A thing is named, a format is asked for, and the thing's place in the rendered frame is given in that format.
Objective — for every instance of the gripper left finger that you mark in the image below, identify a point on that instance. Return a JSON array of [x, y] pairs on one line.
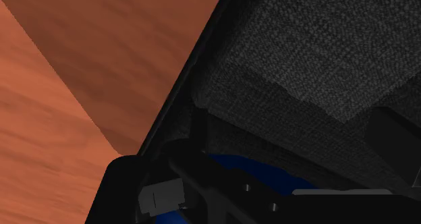
[[197, 177]]

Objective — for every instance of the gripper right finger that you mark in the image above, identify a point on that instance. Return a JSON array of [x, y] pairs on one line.
[[394, 141]]

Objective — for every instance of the blue rounded object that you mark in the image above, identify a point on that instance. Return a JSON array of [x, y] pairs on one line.
[[263, 174]]

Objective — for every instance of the dark grey fabric sofa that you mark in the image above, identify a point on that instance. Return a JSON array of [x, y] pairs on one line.
[[312, 36]]

